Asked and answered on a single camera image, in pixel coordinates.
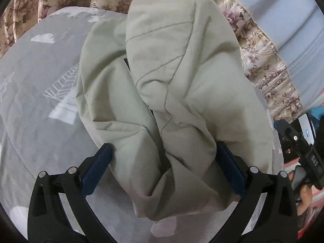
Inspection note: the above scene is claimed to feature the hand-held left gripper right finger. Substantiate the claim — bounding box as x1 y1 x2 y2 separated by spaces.
210 141 298 243

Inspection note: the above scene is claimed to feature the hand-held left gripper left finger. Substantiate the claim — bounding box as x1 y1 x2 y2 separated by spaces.
27 143 117 243

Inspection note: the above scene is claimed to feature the beige jacket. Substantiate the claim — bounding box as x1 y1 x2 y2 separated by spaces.
76 0 276 220

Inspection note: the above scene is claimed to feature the person's right hand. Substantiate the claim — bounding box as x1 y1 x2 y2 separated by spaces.
289 171 314 217

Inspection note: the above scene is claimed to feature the pink red cloth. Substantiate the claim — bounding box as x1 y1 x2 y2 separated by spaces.
283 157 324 234

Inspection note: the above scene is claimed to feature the grey printed bed sheet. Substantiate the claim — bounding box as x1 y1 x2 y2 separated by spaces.
0 6 285 243

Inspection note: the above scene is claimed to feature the floral beige bed cover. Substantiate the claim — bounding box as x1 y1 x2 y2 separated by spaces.
4 0 304 121

